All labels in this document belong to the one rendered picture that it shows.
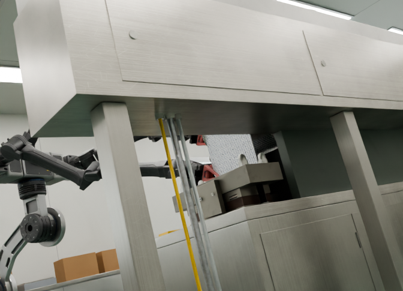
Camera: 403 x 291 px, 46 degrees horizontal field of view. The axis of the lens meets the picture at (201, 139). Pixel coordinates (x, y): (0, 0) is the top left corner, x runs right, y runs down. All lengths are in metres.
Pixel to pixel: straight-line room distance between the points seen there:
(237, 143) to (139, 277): 0.93
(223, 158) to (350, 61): 0.58
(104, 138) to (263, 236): 0.63
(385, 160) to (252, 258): 0.94
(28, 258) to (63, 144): 1.34
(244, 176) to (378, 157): 0.79
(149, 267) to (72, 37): 0.48
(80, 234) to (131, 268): 4.53
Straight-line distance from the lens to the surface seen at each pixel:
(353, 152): 1.62
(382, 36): 2.51
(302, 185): 1.64
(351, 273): 1.72
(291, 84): 1.41
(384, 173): 2.11
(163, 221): 6.05
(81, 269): 4.86
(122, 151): 0.98
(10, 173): 2.42
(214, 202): 1.55
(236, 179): 1.50
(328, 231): 1.67
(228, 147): 1.80
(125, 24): 1.09
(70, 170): 2.19
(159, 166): 1.98
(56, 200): 5.45
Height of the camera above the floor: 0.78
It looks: 14 degrees up
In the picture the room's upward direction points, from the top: 14 degrees counter-clockwise
